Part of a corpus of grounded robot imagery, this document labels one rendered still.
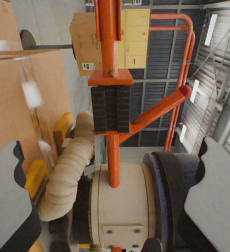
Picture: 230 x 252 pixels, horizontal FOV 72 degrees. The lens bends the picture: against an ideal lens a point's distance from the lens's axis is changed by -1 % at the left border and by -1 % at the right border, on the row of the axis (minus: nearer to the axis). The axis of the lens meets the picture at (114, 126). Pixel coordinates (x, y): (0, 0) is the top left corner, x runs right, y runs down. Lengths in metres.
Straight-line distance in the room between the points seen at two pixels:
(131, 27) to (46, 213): 7.35
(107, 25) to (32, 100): 0.16
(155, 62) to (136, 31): 4.12
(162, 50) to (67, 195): 11.02
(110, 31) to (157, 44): 10.84
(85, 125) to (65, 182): 0.13
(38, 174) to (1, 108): 0.11
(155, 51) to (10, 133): 10.96
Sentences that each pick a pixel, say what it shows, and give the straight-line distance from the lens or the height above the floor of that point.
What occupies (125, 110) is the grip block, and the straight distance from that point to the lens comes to 0.22.
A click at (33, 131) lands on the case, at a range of 0.29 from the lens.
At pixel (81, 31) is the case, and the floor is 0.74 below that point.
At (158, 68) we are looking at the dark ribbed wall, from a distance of 11.37.
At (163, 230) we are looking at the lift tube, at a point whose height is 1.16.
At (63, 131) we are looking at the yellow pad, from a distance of 0.37.
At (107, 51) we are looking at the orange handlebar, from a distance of 0.22.
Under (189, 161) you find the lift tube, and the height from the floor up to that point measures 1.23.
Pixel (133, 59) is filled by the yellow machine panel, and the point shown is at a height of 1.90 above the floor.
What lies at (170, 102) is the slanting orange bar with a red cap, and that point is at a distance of 0.27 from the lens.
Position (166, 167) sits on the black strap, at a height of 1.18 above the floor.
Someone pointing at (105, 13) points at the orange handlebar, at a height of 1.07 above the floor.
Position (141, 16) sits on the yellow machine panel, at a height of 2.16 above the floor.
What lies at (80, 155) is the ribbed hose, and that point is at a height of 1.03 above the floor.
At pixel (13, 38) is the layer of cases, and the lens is 1.10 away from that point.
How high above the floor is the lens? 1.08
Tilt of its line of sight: level
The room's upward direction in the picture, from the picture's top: 89 degrees clockwise
